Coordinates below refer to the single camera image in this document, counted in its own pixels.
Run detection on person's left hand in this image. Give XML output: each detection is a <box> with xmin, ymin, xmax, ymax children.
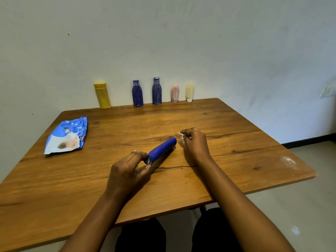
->
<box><xmin>106</xmin><ymin>151</ymin><xmax>152</xmax><ymax>199</ymax></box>

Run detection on person's right hand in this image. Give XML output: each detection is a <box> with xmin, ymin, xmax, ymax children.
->
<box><xmin>181</xmin><ymin>128</ymin><xmax>212</xmax><ymax>165</ymax></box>

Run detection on blue cylindrical bottle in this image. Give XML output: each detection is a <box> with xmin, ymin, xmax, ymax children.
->
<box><xmin>143</xmin><ymin>137</ymin><xmax>177</xmax><ymax>165</ymax></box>

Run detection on person's left forearm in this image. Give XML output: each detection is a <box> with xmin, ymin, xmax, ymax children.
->
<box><xmin>60</xmin><ymin>192</ymin><xmax>127</xmax><ymax>252</ymax></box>

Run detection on person's right forearm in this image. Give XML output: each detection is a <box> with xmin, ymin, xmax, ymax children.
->
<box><xmin>195</xmin><ymin>157</ymin><xmax>296</xmax><ymax>252</ymax></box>

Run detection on wooden table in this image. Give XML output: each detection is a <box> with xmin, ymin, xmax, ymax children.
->
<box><xmin>0</xmin><ymin>98</ymin><xmax>317</xmax><ymax>252</ymax></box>

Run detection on cream bottle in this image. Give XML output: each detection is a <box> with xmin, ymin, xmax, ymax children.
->
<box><xmin>185</xmin><ymin>83</ymin><xmax>195</xmax><ymax>103</ymax></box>

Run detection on pink bottle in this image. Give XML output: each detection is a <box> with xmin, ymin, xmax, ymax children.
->
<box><xmin>171</xmin><ymin>85</ymin><xmax>180</xmax><ymax>104</ymax></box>

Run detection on tall dark blue bottle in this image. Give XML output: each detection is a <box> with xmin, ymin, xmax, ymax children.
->
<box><xmin>152</xmin><ymin>77</ymin><xmax>162</xmax><ymax>105</ymax></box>

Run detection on short dark blue bottle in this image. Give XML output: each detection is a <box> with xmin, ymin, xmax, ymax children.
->
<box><xmin>132</xmin><ymin>80</ymin><xmax>144</xmax><ymax>107</ymax></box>

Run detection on person's left leg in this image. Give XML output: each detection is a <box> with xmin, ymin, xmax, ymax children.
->
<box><xmin>115</xmin><ymin>217</ymin><xmax>166</xmax><ymax>252</ymax></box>

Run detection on person's leg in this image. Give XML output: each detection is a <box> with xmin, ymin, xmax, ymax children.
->
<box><xmin>191</xmin><ymin>207</ymin><xmax>243</xmax><ymax>252</ymax></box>
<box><xmin>115</xmin><ymin>217</ymin><xmax>166</xmax><ymax>252</ymax></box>

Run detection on blue wet wipes packet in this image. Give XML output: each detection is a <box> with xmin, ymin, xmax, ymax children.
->
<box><xmin>44</xmin><ymin>117</ymin><xmax>88</xmax><ymax>155</ymax></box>

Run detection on yellow bottle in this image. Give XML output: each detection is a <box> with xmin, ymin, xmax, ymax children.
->
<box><xmin>93</xmin><ymin>83</ymin><xmax>112</xmax><ymax>110</ymax></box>

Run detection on person's right leg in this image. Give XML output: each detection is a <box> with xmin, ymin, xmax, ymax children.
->
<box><xmin>191</xmin><ymin>207</ymin><xmax>243</xmax><ymax>252</ymax></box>

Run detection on black skirting board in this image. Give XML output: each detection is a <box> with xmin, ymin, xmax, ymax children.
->
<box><xmin>281</xmin><ymin>133</ymin><xmax>336</xmax><ymax>149</ymax></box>

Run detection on white wall socket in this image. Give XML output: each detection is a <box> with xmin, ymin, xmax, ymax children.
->
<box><xmin>319</xmin><ymin>86</ymin><xmax>336</xmax><ymax>98</ymax></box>

